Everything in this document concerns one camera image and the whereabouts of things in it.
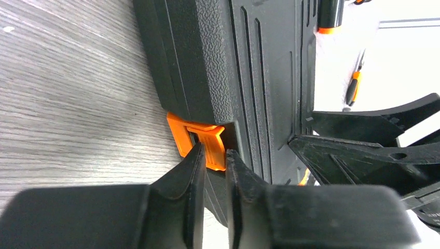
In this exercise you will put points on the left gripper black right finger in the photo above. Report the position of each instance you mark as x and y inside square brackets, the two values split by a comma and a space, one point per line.
[261, 215]

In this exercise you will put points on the black orange flashlight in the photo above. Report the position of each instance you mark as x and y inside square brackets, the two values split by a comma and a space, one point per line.
[330, 14]

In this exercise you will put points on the small black orange screwdriver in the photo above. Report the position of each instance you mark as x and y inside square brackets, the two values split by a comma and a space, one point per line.
[352, 90]

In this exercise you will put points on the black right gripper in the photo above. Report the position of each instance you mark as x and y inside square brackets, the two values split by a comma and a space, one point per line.
[411, 171]

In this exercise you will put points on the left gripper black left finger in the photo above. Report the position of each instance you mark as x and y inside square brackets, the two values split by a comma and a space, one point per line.
[165, 214]

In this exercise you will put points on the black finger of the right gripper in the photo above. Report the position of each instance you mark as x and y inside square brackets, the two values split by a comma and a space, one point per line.
[379, 126]

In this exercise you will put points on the orange case latch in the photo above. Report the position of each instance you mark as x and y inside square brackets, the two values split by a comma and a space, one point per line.
[208, 135]

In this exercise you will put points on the black plastic tool case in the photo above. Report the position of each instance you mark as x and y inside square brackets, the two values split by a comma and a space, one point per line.
[245, 68]

